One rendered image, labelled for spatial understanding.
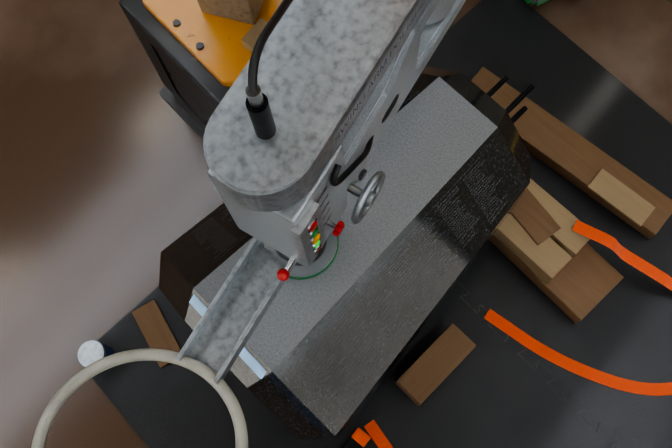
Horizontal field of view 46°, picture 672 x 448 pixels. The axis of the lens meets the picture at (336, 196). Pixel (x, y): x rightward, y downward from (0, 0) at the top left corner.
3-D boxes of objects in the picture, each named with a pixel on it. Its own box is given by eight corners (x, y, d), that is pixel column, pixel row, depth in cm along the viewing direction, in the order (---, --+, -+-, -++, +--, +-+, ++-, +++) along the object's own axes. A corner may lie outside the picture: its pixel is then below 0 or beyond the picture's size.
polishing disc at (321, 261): (352, 243, 226) (352, 242, 225) (296, 292, 223) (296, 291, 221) (304, 191, 232) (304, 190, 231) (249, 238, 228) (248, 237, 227)
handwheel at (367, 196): (354, 167, 206) (353, 146, 192) (387, 185, 204) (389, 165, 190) (324, 214, 202) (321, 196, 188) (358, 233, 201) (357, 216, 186)
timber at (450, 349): (418, 406, 294) (420, 404, 283) (395, 383, 297) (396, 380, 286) (472, 349, 300) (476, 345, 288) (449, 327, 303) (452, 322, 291)
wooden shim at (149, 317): (132, 312, 309) (131, 312, 308) (155, 299, 310) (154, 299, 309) (161, 368, 302) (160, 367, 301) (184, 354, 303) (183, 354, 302)
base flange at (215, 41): (138, 1, 269) (134, -7, 264) (245, -84, 278) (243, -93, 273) (231, 94, 257) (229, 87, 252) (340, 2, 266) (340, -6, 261)
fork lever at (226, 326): (309, 135, 217) (308, 128, 212) (370, 168, 213) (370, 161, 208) (168, 353, 199) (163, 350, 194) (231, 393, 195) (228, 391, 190)
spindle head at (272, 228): (309, 120, 214) (295, 38, 171) (379, 157, 210) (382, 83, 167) (237, 230, 205) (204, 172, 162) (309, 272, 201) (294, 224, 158)
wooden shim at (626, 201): (586, 187, 310) (587, 186, 309) (601, 169, 312) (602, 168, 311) (639, 227, 304) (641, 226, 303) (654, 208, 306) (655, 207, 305)
